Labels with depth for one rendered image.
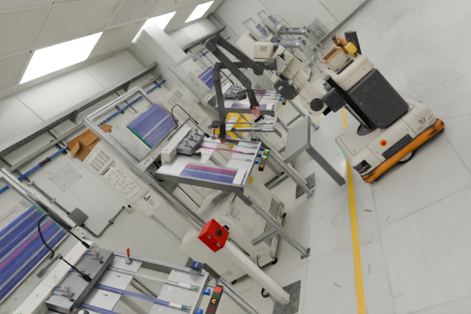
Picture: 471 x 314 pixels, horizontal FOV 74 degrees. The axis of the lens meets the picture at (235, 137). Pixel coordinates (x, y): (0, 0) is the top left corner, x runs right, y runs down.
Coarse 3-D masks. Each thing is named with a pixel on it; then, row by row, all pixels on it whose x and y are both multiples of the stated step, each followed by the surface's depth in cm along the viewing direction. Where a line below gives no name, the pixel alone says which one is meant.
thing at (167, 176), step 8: (160, 176) 244; (168, 176) 242; (176, 176) 240; (184, 176) 240; (192, 184) 239; (200, 184) 237; (208, 184) 235; (216, 184) 233; (224, 184) 231; (232, 184) 231
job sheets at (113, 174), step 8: (112, 168) 253; (120, 168) 251; (104, 176) 260; (112, 176) 257; (120, 176) 255; (128, 176) 253; (112, 184) 262; (120, 184) 259; (128, 184) 257; (136, 184) 254; (120, 192) 265; (128, 192) 262; (136, 192) 259; (144, 200) 261; (152, 200) 258
